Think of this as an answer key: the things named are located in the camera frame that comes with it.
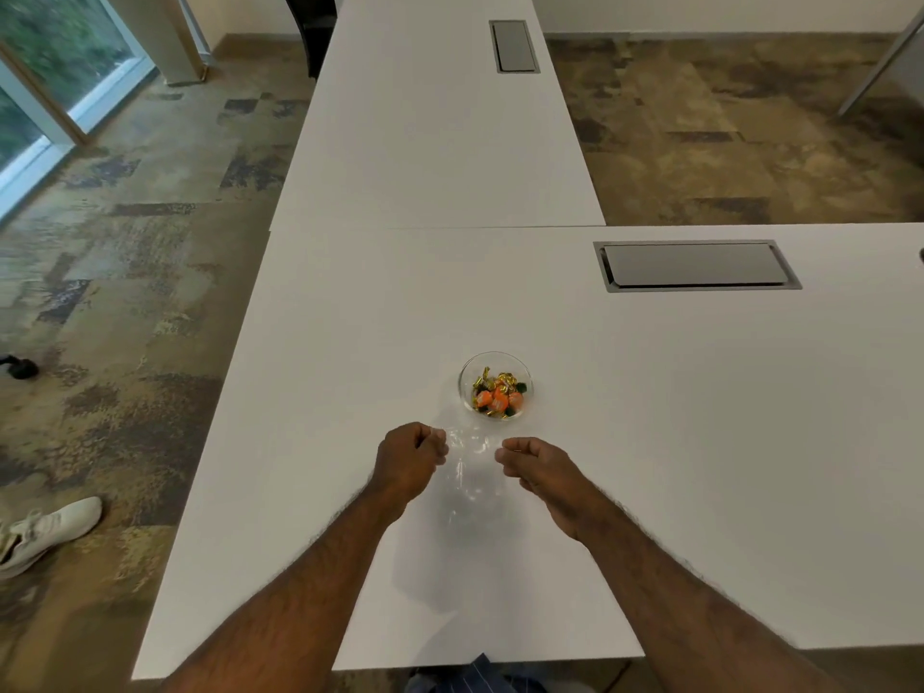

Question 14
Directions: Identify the person's right hand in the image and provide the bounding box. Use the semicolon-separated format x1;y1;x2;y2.
494;436;616;543

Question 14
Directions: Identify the person's left hand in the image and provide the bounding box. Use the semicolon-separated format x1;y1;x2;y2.
368;422;451;510

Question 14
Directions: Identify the clear plastic bag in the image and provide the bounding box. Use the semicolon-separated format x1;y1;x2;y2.
432;424;515;536

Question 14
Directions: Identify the pile of candy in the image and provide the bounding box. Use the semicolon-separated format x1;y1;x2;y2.
472;367;529;418

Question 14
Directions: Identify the clear glass bowl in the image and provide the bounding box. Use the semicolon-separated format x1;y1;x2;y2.
458;350;535;421

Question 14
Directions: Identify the person's left forearm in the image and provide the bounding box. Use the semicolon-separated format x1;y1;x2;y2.
158;482;417;693

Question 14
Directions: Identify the person's right forearm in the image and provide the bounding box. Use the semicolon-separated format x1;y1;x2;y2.
577;497;846;693

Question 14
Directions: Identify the dark blue striped shirt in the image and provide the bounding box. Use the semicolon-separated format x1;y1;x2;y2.
403;653;550;693

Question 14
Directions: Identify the white sneaker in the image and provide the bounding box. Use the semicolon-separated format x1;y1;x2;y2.
0;496;104;580

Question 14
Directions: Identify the black office chair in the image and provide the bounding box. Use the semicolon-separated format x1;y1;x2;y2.
281;0;340;81

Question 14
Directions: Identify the large window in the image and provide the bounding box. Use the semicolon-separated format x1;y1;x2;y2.
0;0;157;218

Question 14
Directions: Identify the white desk with grey panel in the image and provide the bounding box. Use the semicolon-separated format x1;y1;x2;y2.
836;3;924;116

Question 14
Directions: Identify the large grey desk cable hatch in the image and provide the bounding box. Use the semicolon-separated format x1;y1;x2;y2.
593;240;804;294

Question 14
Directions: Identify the small grey desk cable hatch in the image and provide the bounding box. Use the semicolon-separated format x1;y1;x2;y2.
488;19;542;75

